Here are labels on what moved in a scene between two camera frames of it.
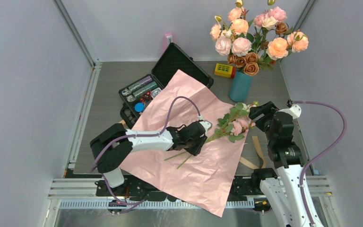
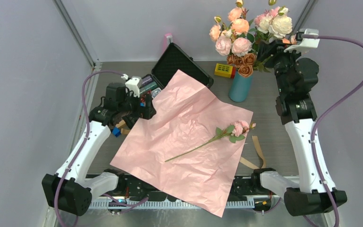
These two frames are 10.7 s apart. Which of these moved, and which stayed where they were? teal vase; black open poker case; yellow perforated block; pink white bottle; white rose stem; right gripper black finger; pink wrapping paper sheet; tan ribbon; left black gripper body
Moved: left black gripper body; right gripper black finger; white rose stem
Stayed: pink wrapping paper sheet; tan ribbon; pink white bottle; yellow perforated block; teal vase; black open poker case
